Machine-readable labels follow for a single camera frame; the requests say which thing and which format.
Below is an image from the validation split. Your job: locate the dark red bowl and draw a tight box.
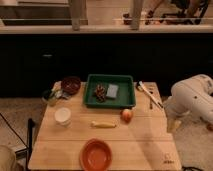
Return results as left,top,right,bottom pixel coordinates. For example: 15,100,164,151
61,76,81,95

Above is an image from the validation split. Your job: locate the orange red bowl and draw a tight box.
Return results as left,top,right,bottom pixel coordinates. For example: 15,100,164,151
79,139,112,171

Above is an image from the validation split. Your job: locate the blue sponge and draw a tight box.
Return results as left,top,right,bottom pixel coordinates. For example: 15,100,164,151
106,84,119,98

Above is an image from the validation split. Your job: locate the brown pine cone object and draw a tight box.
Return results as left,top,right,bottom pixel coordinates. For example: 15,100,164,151
94,84,106,102

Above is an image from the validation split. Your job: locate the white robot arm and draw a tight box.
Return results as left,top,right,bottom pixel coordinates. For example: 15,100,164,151
163,74,213,133

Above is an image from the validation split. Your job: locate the yellow banana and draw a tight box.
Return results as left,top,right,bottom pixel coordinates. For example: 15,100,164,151
91,121,117,128

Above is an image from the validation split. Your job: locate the wooden folding table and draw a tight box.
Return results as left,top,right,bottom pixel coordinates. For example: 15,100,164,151
28,91,181,171

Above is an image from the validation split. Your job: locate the green plastic tray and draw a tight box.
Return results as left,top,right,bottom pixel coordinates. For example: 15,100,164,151
84,74,136,109

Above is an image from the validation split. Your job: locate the white cup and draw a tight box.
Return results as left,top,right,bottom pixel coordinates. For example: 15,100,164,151
54,107,71,126

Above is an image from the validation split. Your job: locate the black chair frame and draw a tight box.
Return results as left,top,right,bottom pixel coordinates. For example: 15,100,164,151
0,113,36,171

